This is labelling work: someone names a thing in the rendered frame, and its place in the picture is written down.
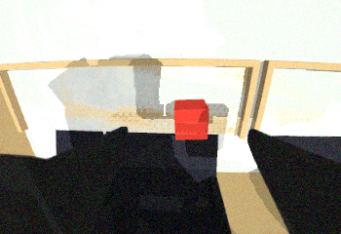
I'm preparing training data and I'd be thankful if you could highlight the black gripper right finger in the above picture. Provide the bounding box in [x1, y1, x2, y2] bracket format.
[246, 130, 341, 234]

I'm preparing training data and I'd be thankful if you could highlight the red cube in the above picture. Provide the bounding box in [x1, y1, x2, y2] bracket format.
[174, 99, 209, 139]

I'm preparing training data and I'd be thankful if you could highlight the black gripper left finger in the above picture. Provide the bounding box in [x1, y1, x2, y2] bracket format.
[0, 127, 129, 234]

